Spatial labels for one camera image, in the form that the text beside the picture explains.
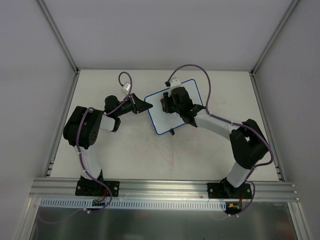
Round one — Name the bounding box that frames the red black whiteboard eraser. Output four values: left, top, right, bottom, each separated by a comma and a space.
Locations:
160, 98, 167, 113

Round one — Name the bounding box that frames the blue framed whiteboard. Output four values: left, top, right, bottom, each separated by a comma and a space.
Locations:
144, 79, 203, 135

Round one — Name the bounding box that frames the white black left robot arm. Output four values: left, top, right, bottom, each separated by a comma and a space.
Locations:
63, 93, 153, 195

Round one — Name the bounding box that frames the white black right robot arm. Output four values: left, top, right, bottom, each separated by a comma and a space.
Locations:
160, 86, 270, 198

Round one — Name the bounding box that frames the black whiteboard stand foot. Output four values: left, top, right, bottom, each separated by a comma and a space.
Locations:
169, 129, 175, 136

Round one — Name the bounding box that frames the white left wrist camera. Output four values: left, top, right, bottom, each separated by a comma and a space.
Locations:
122, 82, 131, 94

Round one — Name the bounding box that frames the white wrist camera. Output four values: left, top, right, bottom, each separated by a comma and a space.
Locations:
122, 82, 131, 94
165, 77, 182, 93

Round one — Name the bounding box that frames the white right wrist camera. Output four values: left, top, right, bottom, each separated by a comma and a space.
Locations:
165, 77, 182, 93

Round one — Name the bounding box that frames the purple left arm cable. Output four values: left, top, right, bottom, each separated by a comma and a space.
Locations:
37, 71, 135, 224

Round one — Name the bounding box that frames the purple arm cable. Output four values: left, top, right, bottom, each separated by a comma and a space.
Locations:
166, 64, 275, 218
37, 71, 135, 224

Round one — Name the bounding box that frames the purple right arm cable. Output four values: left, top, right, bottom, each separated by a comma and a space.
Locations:
166, 64, 275, 218

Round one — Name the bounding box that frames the aluminium left side rail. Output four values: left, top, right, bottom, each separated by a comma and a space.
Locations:
41, 70, 80, 178

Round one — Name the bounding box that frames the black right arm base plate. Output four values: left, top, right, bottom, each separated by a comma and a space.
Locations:
206, 182, 253, 200

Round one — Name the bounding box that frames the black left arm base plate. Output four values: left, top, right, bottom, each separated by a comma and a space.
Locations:
75, 177, 120, 197

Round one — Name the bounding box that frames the aluminium right side rail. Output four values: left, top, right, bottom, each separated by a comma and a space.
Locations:
249, 72, 286, 182

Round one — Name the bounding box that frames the white slotted cable duct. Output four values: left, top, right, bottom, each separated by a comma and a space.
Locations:
39, 197, 227, 212

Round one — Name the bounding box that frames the aluminium left corner post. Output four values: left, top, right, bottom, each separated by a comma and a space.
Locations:
35, 0, 79, 74

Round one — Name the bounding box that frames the aluminium corner post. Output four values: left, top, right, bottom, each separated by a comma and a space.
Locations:
35, 0, 79, 74
250, 0, 301, 77

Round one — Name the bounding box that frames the aluminium frame rail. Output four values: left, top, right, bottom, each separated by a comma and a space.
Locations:
29, 177, 301, 202

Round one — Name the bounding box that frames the aluminium right corner post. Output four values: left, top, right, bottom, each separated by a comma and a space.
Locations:
250, 0, 301, 77

